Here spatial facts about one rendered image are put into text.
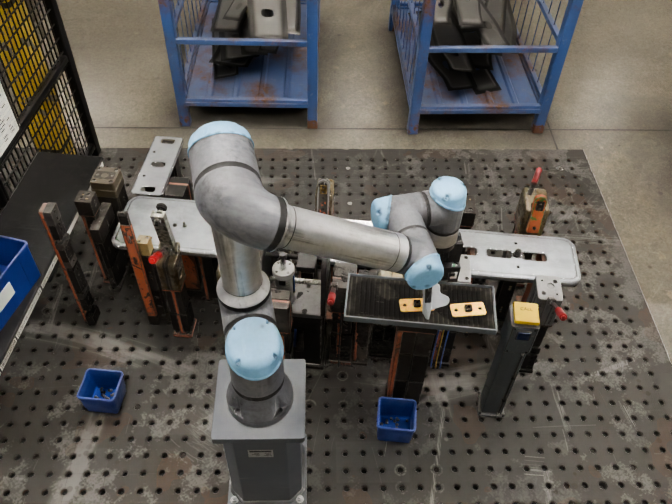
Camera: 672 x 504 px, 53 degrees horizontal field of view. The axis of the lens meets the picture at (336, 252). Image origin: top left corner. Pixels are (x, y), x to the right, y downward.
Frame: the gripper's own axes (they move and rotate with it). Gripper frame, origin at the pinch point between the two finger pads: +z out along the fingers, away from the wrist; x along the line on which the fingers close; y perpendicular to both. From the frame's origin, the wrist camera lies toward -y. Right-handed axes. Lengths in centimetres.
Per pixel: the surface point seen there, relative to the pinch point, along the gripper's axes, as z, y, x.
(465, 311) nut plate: 3.8, 11.3, -2.8
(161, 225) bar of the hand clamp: 3, -65, 28
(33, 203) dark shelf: 17, -108, 54
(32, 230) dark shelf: 17, -106, 42
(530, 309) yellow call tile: 4.1, 27.6, -2.7
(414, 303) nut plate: 3.0, -0.9, -0.4
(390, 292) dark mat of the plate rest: 4.2, -6.2, 4.3
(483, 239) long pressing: 20.2, 27.1, 35.7
